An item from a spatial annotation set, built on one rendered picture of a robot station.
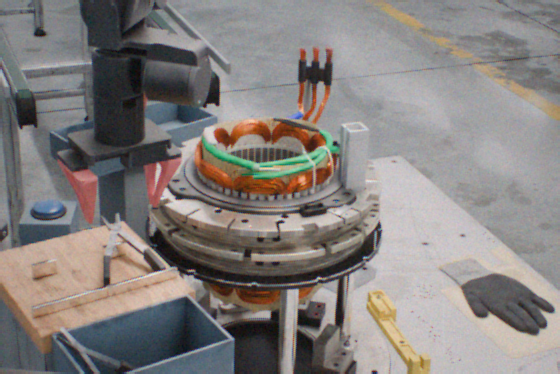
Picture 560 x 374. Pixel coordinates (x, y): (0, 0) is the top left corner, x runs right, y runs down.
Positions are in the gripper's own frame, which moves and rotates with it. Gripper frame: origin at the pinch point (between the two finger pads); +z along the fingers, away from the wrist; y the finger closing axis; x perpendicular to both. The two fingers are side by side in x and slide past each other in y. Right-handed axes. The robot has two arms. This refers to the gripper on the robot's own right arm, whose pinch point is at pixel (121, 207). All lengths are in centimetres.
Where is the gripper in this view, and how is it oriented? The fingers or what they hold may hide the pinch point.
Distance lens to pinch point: 124.5
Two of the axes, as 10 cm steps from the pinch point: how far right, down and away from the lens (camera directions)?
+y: 8.4, -2.2, 5.0
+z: -0.5, 8.9, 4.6
